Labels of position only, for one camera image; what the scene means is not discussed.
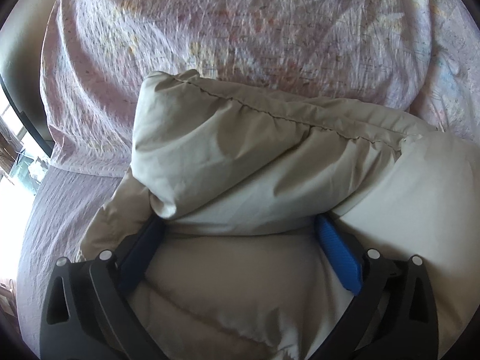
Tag window with blind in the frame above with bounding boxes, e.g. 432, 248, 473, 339
1, 80, 52, 196

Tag lavender bed sheet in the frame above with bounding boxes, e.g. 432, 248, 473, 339
16, 166, 120, 355

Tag floral pink duvet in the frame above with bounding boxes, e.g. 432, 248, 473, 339
40, 0, 479, 177

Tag beige puffer jacket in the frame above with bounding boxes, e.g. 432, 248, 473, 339
78, 71, 479, 359

